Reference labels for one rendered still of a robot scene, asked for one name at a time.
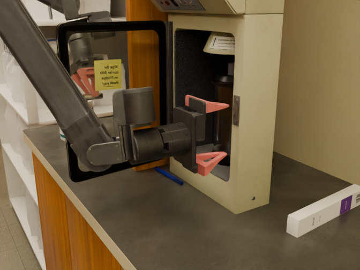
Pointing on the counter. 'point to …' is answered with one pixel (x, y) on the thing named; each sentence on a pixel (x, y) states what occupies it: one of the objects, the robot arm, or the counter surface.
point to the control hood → (212, 7)
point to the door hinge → (169, 72)
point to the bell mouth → (220, 43)
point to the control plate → (181, 5)
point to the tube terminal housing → (187, 20)
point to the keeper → (235, 110)
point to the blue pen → (169, 175)
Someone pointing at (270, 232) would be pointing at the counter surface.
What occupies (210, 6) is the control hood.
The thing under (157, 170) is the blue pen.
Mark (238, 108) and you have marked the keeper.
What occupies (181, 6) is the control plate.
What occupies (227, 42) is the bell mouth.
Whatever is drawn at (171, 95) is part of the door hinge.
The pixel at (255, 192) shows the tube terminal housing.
